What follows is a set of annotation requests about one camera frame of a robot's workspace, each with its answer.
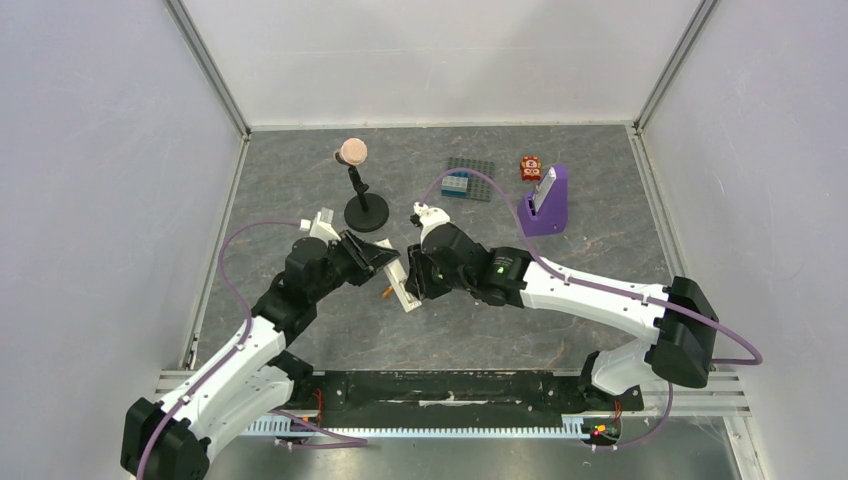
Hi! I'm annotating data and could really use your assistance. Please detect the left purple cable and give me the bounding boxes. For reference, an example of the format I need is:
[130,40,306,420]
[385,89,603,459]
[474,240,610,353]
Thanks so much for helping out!
[135,219,313,480]

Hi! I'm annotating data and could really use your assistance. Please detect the purple cable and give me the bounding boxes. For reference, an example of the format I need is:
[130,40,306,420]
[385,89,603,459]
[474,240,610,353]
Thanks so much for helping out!
[135,219,313,480]
[417,168,764,452]

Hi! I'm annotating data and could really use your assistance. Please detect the white cable duct strip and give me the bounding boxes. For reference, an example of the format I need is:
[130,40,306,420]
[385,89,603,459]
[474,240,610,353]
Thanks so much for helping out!
[241,414,592,441]

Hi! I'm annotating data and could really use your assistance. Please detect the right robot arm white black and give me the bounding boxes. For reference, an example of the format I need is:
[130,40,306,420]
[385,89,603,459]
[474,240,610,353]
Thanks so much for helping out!
[405,223,717,408]

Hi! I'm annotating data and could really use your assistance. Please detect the blue white lego bricks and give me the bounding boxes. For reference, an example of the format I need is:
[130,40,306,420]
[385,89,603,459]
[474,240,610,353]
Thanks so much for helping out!
[440,172,469,198]

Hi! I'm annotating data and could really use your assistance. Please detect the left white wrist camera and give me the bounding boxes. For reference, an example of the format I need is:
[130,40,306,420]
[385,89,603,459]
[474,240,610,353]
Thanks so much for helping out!
[299,207,341,243]

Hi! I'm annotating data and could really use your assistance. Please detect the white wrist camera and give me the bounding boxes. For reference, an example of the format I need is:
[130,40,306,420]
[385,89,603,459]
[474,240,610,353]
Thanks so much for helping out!
[410,202,451,244]
[299,207,341,243]

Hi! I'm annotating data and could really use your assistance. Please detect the red toy figure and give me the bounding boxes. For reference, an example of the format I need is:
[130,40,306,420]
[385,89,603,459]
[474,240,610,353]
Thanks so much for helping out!
[520,156,543,182]

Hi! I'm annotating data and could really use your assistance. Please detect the grey lego baseplate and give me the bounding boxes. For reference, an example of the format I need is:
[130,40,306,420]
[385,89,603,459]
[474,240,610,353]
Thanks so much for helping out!
[446,157,495,202]

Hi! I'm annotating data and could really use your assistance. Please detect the white device in holder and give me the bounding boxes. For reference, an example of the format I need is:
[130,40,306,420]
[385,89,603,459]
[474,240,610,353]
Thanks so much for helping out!
[532,166,557,211]

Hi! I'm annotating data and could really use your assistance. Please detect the white remote control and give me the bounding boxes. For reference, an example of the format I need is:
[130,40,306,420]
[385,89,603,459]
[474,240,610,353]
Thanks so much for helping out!
[376,239,422,313]

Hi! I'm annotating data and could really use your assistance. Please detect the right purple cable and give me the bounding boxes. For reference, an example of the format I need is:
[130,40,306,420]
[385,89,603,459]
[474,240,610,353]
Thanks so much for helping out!
[417,168,764,452]

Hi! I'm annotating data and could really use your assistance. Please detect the purple holder stand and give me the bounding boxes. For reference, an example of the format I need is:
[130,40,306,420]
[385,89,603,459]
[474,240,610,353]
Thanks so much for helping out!
[516,164,569,237]

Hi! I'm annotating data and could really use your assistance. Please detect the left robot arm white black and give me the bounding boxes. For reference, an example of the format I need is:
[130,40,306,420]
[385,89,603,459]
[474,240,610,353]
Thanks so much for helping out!
[119,230,400,479]

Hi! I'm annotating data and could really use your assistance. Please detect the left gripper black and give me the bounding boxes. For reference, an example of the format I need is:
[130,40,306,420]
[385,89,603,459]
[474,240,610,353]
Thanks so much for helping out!
[310,228,400,303]

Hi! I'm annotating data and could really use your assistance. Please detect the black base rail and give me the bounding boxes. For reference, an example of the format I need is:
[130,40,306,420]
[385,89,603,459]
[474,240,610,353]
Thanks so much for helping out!
[284,370,644,429]

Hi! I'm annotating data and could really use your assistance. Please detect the black stand with pink ball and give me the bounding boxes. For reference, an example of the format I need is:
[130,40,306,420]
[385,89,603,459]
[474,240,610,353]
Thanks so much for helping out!
[334,137,389,233]

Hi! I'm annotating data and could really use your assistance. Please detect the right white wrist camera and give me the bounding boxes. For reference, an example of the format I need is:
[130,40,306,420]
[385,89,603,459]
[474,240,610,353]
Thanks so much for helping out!
[410,202,451,244]

